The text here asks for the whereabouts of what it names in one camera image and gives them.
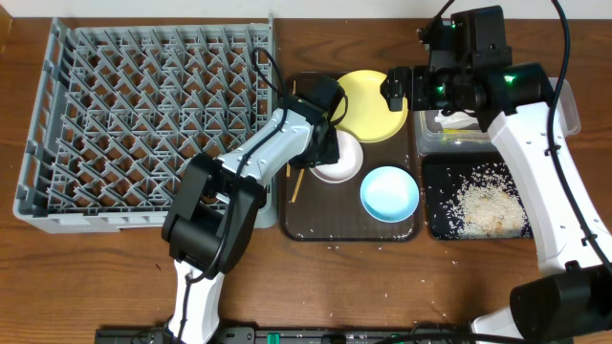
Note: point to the green yellow snack wrapper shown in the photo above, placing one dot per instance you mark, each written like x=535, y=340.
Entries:
x=465, y=135

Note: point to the dark brown serving tray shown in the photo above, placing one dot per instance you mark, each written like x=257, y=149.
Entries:
x=333, y=211

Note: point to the rice food scraps pile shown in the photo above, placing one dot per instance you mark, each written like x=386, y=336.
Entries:
x=484, y=205

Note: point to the yellow plate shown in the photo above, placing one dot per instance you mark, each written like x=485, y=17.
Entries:
x=366, y=115

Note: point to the black waste tray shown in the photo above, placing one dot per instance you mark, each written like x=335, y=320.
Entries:
x=439, y=172

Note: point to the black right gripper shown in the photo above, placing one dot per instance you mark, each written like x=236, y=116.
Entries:
x=418, y=76

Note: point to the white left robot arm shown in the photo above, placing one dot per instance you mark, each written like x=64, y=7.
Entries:
x=211, y=219

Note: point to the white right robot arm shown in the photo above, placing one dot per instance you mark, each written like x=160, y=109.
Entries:
x=572, y=297

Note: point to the light blue bowl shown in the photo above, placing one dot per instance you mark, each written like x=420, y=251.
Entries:
x=389, y=194

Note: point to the grey plastic dish rack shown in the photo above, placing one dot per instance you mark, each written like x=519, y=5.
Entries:
x=120, y=111

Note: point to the pink bowl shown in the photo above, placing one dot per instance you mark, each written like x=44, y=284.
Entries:
x=349, y=164

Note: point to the white napkin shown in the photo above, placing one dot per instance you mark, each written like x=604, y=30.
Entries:
x=456, y=121

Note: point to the right wooden chopstick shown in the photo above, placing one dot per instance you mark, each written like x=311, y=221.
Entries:
x=297, y=185

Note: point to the clear plastic waste bin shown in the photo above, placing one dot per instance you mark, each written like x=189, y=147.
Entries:
x=430, y=140

